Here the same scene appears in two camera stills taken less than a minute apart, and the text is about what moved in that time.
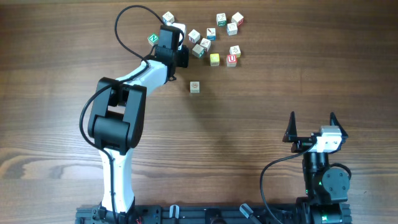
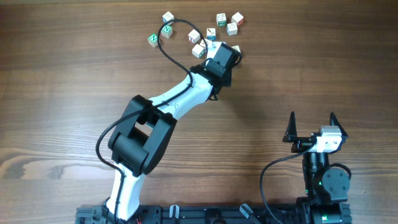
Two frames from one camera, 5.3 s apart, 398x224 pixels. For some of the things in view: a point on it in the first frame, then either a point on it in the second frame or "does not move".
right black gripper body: [301, 144] does not move
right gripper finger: [334, 121] does not move
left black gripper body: [183, 57] -> [229, 79]
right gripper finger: [290, 135] does not move
